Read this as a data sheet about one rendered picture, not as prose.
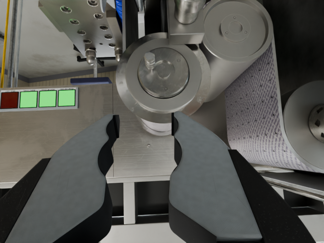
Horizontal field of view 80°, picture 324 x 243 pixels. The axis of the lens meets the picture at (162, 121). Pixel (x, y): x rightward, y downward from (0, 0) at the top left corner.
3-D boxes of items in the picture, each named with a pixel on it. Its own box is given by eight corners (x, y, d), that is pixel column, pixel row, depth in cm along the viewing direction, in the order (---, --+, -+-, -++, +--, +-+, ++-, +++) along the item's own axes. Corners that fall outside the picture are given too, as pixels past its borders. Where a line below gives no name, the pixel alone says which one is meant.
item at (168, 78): (177, 104, 27) (128, 83, 28) (176, 107, 29) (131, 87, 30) (197, 58, 29) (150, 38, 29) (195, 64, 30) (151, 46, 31)
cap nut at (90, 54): (94, 48, 63) (94, 61, 62) (98, 54, 66) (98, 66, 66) (83, 49, 63) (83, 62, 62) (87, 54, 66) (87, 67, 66)
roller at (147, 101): (198, 35, 30) (205, 108, 28) (180, 88, 56) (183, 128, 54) (123, 40, 30) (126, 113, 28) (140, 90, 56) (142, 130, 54)
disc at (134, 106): (206, 29, 31) (215, 120, 29) (205, 31, 32) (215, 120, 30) (114, 34, 31) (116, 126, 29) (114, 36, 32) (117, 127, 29)
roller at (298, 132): (364, 78, 31) (383, 168, 29) (273, 110, 56) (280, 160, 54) (277, 81, 31) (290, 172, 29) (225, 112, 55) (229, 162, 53)
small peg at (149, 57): (153, 49, 26) (156, 59, 25) (153, 59, 28) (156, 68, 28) (142, 52, 26) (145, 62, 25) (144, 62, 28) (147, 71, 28)
